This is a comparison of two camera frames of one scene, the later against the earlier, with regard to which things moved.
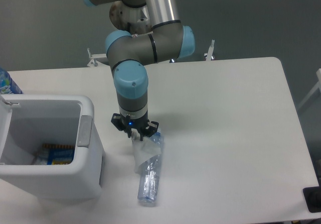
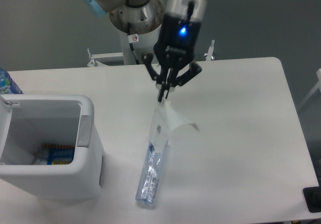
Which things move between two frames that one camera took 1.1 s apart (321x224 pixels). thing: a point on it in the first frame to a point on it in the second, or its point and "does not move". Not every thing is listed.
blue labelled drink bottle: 7,86 does not move
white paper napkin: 143,150 to 165,117
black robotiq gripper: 139,124 to 175,46
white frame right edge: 318,73 does not move
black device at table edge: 312,197 does not move
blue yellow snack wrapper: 58,154 does not move
